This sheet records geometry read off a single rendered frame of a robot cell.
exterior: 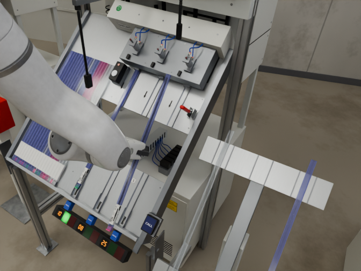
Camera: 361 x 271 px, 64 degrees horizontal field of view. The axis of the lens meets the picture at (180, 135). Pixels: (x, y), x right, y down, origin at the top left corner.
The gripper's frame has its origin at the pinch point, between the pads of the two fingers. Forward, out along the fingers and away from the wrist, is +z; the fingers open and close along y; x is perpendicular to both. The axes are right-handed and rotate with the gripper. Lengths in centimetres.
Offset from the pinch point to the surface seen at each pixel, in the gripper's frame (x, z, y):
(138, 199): 17.1, 9.0, 0.0
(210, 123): -18, 80, 7
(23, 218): 70, 55, 96
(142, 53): -31.7, 10.7, 16.7
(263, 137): -26, 192, -8
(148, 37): -38.2, 11.8, 17.1
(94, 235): 33.9, 6.9, 10.8
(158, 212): 18.0, 8.6, -8.4
